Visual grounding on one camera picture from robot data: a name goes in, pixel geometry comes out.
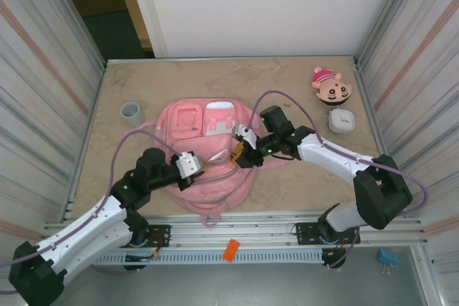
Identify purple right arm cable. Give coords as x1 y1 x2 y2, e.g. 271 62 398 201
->
243 90 430 269

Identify pink backpack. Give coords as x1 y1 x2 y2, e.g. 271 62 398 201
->
120 97 288 228

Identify aluminium rail frame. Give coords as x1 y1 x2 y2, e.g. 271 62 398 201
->
39 212 430 252

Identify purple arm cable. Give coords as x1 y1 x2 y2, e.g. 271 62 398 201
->
243 90 430 269
0 129 182 295

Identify white square box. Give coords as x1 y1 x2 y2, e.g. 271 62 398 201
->
328 107 356 135

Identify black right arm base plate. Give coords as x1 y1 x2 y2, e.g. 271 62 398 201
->
292 221 361 247

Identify blue binder clip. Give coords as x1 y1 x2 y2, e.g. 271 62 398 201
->
377 248 401 275

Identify orange plastic block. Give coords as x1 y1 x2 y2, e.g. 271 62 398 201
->
222 238 240 262

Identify plush doll with pink hat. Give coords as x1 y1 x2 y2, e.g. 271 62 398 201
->
310 66 353 106

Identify slotted grey cable tray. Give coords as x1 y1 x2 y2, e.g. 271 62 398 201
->
91 250 323 266

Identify grey cup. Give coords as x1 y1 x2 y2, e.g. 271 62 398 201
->
120 101 146 128

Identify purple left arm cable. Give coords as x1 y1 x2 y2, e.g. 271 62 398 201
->
0 129 182 295

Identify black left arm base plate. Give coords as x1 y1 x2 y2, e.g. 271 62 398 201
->
143 224 171 249

